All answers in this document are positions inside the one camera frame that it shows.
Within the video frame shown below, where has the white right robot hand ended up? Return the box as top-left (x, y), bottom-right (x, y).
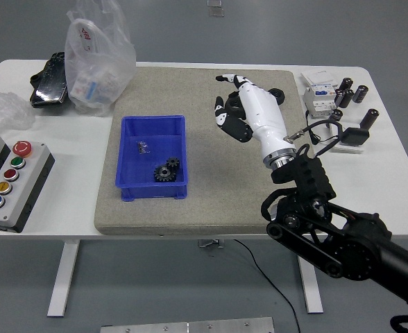
top-left (214, 73), bottom-right (298, 163)

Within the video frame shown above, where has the black floor cable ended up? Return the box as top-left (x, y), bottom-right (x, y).
top-left (232, 239), bottom-right (302, 333)

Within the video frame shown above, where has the grey-brown mat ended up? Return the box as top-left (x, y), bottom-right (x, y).
top-left (93, 67), bottom-right (329, 236)

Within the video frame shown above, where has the translucent white plastic bag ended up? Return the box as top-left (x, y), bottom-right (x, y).
top-left (64, 0), bottom-right (138, 118)

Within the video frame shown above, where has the white circuit breaker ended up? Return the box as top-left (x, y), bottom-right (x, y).
top-left (302, 85), bottom-right (339, 121)

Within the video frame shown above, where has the large black bevel gear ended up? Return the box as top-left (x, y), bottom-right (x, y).
top-left (153, 164), bottom-right (174, 185)

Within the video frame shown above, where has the white flat carton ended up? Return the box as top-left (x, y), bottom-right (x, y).
top-left (300, 69), bottom-right (339, 89)

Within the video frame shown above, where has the white power socket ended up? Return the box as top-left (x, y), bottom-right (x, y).
top-left (323, 121), bottom-right (366, 155)

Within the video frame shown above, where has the small black bevel gear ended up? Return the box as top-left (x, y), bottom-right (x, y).
top-left (166, 156), bottom-right (182, 173)

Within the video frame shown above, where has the black plug adapter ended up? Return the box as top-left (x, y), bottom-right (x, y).
top-left (340, 127), bottom-right (371, 147)

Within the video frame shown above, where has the white table leg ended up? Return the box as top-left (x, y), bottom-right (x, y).
top-left (46, 239), bottom-right (82, 318)
top-left (296, 256), bottom-right (325, 315)

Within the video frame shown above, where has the silver metal plate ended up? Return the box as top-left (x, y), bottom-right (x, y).
top-left (99, 316), bottom-right (276, 333)

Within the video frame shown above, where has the black adapter cord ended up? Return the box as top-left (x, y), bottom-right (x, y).
top-left (305, 110), bottom-right (342, 146)

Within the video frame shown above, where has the blue plastic box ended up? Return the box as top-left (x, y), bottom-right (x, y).
top-left (115, 114), bottom-right (190, 203)

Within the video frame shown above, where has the black shiny pouch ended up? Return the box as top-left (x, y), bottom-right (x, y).
top-left (29, 51), bottom-right (69, 109)

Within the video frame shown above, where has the metal bracket under table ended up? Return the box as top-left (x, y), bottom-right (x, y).
top-left (196, 239), bottom-right (226, 250)

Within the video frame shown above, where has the grey five-button control box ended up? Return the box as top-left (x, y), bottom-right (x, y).
top-left (0, 140), bottom-right (56, 234)

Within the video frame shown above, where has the black hex nut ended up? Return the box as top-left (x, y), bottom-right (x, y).
top-left (269, 88), bottom-right (287, 105)
top-left (224, 91), bottom-right (246, 117)

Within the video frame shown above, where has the clear bubble wrap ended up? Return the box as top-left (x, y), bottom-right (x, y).
top-left (0, 91), bottom-right (37, 131)

